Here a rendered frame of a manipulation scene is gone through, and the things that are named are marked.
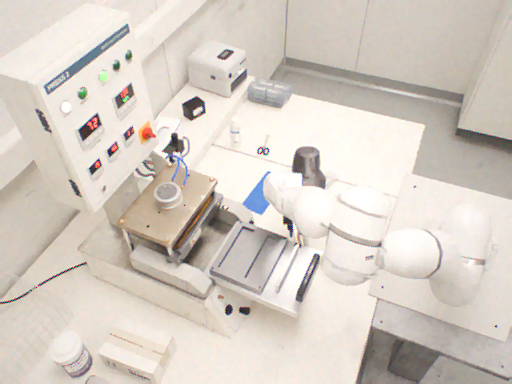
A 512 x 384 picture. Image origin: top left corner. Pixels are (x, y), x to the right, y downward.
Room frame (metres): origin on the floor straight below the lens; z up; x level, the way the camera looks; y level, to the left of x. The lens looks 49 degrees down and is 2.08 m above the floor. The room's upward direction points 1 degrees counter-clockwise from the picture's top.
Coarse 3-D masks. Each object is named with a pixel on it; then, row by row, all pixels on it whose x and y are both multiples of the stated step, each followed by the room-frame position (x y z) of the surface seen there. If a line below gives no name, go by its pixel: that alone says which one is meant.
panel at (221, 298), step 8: (216, 288) 0.67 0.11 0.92; (216, 296) 0.65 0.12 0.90; (224, 296) 0.66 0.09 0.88; (232, 296) 0.68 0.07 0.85; (240, 296) 0.69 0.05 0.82; (216, 304) 0.63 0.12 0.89; (224, 304) 0.64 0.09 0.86; (232, 304) 0.66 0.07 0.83; (240, 304) 0.68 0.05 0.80; (248, 304) 0.69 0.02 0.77; (224, 312) 0.63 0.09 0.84; (232, 312) 0.64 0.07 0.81; (232, 320) 0.62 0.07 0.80; (240, 320) 0.64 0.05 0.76; (232, 328) 0.60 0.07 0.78
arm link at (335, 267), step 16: (336, 240) 0.54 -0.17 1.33; (384, 240) 0.54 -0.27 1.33; (400, 240) 0.52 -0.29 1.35; (416, 240) 0.52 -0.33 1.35; (432, 240) 0.53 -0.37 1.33; (336, 256) 0.51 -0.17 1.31; (352, 256) 0.50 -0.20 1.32; (368, 256) 0.51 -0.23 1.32; (384, 256) 0.50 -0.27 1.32; (400, 256) 0.49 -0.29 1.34; (416, 256) 0.49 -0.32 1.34; (432, 256) 0.50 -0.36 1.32; (336, 272) 0.49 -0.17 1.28; (352, 272) 0.49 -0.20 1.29; (368, 272) 0.49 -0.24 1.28; (400, 272) 0.47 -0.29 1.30; (416, 272) 0.48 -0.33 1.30; (432, 272) 0.49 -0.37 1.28
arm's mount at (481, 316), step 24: (408, 192) 0.95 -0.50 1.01; (432, 192) 0.94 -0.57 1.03; (456, 192) 0.93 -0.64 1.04; (480, 192) 0.91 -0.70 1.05; (408, 216) 0.90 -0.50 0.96; (432, 216) 0.88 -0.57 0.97; (504, 216) 0.85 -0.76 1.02; (504, 240) 0.79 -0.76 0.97; (504, 264) 0.74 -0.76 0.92; (384, 288) 0.74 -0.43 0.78; (408, 288) 0.72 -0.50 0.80; (480, 288) 0.69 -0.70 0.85; (504, 288) 0.68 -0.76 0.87; (432, 312) 0.66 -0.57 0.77; (456, 312) 0.65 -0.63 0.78; (480, 312) 0.64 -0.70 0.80; (504, 312) 0.63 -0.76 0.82; (504, 336) 0.57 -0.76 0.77
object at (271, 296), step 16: (224, 240) 0.80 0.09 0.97; (288, 240) 0.80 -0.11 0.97; (288, 256) 0.74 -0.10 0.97; (304, 256) 0.74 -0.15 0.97; (320, 256) 0.74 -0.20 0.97; (208, 272) 0.69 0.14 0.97; (288, 272) 0.68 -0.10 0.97; (304, 272) 0.68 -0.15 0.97; (224, 288) 0.65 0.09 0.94; (240, 288) 0.63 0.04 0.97; (272, 288) 0.63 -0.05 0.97; (288, 288) 0.63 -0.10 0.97; (272, 304) 0.59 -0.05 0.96; (288, 304) 0.58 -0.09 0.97
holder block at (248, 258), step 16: (240, 224) 0.85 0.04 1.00; (240, 240) 0.80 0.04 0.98; (256, 240) 0.78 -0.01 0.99; (272, 240) 0.79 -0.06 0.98; (224, 256) 0.73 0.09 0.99; (240, 256) 0.73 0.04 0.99; (256, 256) 0.73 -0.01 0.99; (272, 256) 0.72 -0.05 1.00; (224, 272) 0.67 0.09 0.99; (240, 272) 0.67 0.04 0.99; (256, 272) 0.68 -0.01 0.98; (272, 272) 0.69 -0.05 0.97; (256, 288) 0.62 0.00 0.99
